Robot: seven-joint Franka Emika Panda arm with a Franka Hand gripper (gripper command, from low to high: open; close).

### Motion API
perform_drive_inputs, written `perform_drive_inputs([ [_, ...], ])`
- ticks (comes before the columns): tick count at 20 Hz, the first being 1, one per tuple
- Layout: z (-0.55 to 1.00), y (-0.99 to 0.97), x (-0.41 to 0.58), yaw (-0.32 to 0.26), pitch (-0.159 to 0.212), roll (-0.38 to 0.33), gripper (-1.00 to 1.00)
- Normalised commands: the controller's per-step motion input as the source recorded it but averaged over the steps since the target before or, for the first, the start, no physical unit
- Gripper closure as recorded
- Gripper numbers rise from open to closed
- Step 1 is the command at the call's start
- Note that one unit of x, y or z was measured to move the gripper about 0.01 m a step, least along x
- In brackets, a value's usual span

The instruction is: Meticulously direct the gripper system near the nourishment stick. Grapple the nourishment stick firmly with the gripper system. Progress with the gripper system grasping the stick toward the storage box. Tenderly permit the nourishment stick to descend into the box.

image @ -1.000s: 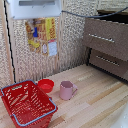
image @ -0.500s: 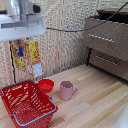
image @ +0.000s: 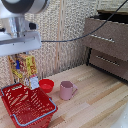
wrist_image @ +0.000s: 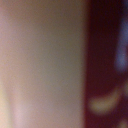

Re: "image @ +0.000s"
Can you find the red plastic bowl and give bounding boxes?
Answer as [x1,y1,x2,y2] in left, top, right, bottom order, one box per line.
[38,78,55,94]

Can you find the brown drawer cabinet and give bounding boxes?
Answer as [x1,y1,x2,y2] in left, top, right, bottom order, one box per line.
[81,9,128,83]

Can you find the yellow red snack bar package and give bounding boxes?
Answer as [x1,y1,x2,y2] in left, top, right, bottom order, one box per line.
[7,53,41,91]

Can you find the red basket with blue rim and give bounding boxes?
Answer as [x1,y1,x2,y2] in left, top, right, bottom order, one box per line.
[0,82,59,128]

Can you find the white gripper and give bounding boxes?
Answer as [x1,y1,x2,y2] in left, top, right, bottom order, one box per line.
[0,30,44,71]

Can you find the pink mug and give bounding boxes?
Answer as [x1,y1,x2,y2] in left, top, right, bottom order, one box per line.
[59,80,79,101]

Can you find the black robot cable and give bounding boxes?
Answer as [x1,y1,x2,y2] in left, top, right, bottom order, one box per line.
[41,0,128,44]

